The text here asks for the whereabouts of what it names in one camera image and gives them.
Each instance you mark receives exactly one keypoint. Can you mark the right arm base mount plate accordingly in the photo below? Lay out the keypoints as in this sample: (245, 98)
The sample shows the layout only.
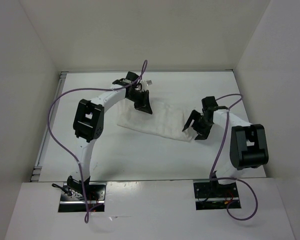
(214, 196)

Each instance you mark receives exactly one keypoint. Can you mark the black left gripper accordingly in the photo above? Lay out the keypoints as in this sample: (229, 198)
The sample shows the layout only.
(144, 105)

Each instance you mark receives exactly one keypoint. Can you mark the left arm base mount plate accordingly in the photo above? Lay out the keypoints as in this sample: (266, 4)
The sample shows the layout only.
(73, 202)

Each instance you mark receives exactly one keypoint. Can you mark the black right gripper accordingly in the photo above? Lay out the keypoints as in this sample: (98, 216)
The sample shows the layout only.
(203, 133)

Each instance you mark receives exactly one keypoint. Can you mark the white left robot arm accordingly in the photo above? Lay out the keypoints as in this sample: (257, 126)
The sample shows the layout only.
(89, 119)

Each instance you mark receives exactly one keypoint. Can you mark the white pleated skirt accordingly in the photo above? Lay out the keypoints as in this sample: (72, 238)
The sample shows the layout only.
(166, 120)

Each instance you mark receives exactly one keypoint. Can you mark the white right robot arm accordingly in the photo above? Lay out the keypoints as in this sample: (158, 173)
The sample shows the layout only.
(248, 143)

